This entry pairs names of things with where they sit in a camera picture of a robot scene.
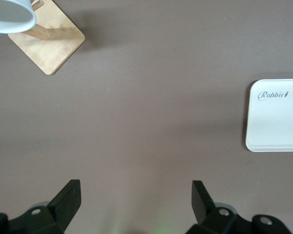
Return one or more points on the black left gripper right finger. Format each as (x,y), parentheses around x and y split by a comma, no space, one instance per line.
(205,212)

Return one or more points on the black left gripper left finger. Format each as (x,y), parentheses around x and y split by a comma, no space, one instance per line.
(61,209)

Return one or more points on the white smiley face mug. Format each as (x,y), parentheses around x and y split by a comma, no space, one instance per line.
(9,19)

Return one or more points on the wooden cup rack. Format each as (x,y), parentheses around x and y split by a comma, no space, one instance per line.
(48,46)

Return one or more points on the cream rabbit print tray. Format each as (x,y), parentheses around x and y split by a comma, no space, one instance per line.
(276,122)

